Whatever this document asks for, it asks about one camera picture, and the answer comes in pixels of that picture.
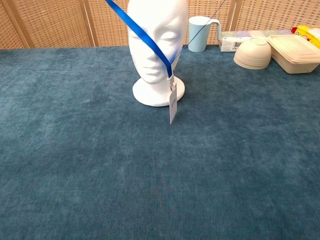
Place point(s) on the teal table cloth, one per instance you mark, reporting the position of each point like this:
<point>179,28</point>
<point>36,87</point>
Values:
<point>75,162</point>

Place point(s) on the light blue mug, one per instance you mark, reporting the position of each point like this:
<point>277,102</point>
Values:
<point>197,37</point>

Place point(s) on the wicker folding screen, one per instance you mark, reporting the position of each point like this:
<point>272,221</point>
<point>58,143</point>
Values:
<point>50,22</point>

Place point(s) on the white foam mannequin head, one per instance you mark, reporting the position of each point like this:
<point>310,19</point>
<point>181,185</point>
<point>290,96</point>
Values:
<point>165,15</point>

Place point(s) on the yellow snack pack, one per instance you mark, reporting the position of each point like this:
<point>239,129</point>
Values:
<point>306,33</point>

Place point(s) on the blue and white ID badge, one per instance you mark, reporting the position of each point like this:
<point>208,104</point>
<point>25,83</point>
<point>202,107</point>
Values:
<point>173,107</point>

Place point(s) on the beige upturned bowl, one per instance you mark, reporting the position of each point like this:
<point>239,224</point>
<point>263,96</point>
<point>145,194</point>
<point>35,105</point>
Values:
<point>252,55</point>

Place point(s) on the pastel tissue multipack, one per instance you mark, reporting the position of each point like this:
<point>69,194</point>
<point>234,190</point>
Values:
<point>230,42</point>

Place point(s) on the beige lidded lunch box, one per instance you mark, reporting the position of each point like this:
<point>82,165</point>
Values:
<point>292,52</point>

